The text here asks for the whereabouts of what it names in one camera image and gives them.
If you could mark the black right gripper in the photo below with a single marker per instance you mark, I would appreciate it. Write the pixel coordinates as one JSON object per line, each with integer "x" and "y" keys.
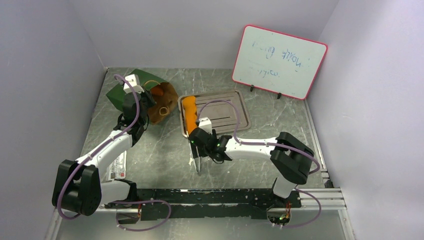
{"x": 198, "y": 152}

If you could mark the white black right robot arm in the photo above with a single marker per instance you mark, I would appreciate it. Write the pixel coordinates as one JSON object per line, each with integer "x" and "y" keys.
{"x": 292, "y": 158}

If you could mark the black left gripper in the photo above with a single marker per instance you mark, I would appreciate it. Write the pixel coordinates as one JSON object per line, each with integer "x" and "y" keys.
{"x": 146, "y": 94}

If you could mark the green brown paper bag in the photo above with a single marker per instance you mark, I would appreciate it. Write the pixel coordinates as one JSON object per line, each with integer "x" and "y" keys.
{"x": 164, "y": 104}

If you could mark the orange fake bread loaf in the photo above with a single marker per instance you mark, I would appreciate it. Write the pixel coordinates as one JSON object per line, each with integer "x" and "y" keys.
{"x": 190, "y": 113}

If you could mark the orange fake croissant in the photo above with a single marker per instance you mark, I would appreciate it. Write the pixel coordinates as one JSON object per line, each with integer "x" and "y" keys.
{"x": 157, "y": 91}

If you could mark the silver metal tray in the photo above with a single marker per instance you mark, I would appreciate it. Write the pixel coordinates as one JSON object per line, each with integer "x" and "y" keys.
{"x": 223, "y": 117}

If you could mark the silver metal tongs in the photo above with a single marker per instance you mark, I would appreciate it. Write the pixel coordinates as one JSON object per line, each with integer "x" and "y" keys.
{"x": 194, "y": 154}

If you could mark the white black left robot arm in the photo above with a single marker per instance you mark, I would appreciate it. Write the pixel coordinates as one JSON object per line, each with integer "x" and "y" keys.
{"x": 78, "y": 187}

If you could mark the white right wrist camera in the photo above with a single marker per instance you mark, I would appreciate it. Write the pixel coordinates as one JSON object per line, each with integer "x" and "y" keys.
{"x": 205, "y": 124}

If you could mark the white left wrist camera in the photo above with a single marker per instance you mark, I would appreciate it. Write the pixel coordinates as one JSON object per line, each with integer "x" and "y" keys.
{"x": 133, "y": 82}

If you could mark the red framed whiteboard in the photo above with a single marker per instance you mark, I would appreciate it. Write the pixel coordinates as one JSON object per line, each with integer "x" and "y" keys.
{"x": 278, "y": 62}

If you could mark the white plastic packet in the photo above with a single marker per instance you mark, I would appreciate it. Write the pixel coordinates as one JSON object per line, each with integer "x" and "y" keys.
{"x": 117, "y": 169}

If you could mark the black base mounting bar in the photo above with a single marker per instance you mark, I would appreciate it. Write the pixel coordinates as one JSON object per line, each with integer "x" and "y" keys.
{"x": 211, "y": 203}

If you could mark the aluminium frame rail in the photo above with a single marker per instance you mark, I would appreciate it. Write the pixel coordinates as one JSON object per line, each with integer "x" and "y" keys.
{"x": 86, "y": 202}

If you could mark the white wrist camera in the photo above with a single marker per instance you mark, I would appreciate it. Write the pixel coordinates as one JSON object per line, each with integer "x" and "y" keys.
{"x": 133, "y": 82}
{"x": 205, "y": 124}

